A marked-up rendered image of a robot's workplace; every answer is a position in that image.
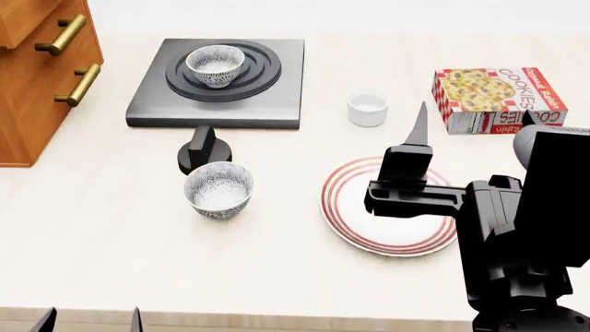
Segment wooden cabinet drawer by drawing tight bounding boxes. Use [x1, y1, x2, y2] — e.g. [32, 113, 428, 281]
[0, 0, 65, 50]

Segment brass drawer handle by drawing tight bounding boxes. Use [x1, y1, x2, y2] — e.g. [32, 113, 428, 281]
[34, 14, 89, 58]
[53, 63, 102, 108]

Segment white plate with red rings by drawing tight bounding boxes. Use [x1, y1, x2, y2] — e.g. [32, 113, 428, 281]
[320, 155, 459, 257]

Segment flat black stove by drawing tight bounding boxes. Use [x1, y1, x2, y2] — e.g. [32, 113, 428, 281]
[124, 38, 306, 131]

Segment round black stove burner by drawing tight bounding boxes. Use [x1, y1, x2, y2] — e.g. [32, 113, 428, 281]
[164, 41, 283, 103]

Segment patterned black white bowl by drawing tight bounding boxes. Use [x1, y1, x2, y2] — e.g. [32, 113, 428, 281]
[183, 160, 255, 221]
[184, 44, 246, 89]

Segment wooden cabinet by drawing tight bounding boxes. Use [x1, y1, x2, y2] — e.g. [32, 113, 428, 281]
[0, 0, 105, 169]

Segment black stove knob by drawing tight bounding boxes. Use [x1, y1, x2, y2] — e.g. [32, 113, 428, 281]
[176, 124, 233, 177]

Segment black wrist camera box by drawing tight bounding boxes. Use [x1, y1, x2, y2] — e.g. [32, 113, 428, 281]
[511, 124, 590, 269]

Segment red cookies box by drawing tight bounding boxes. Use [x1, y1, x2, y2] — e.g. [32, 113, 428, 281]
[431, 66, 570, 136]

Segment small white ramekin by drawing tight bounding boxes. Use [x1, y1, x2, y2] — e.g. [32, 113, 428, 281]
[347, 89, 390, 128]

